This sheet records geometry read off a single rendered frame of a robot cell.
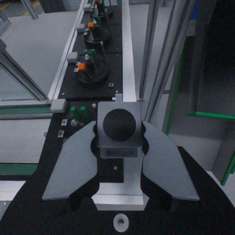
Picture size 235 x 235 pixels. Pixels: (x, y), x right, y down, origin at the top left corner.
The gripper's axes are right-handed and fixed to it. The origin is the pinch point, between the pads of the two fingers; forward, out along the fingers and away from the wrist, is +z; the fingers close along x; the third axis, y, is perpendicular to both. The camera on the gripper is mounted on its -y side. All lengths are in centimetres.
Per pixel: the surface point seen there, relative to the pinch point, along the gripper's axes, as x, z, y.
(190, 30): 8.9, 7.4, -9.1
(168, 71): 8.2, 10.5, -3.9
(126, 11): 5, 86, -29
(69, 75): -20.1, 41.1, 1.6
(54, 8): -82, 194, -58
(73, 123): -11.2, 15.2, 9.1
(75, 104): -15.0, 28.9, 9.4
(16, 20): -87, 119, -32
